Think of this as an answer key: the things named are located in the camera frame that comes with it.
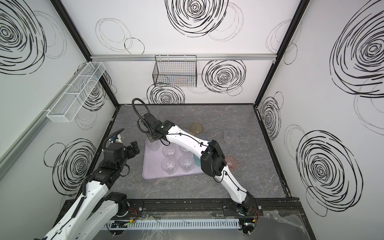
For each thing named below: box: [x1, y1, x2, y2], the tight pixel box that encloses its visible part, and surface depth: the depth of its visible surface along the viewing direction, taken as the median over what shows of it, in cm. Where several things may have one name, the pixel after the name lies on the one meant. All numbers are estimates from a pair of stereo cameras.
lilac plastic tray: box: [142, 140, 203, 180], surface depth 88 cm
